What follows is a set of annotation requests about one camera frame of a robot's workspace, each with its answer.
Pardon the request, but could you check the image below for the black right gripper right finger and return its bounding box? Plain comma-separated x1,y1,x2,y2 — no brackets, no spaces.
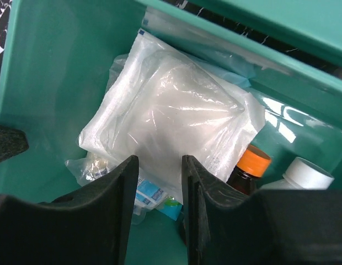
181,155,342,264

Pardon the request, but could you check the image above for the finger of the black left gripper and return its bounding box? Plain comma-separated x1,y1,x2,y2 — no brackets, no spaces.
0,125,29,162

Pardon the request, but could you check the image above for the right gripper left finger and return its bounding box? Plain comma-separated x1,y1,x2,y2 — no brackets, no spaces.
0,155,139,264

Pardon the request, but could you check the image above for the bag of blue-white packets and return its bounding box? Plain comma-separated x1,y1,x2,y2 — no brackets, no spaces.
65,152,182,225

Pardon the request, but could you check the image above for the brown bottle orange cap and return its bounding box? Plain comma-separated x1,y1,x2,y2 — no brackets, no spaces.
226,145,271,195

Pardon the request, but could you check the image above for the white bottle green label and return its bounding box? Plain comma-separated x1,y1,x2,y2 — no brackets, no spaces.
260,157,334,190

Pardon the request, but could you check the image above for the white gauze pad packet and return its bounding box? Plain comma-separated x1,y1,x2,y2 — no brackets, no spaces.
78,30,265,202

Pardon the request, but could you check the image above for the teal medicine kit box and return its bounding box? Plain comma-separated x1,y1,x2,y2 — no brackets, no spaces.
0,1,342,264

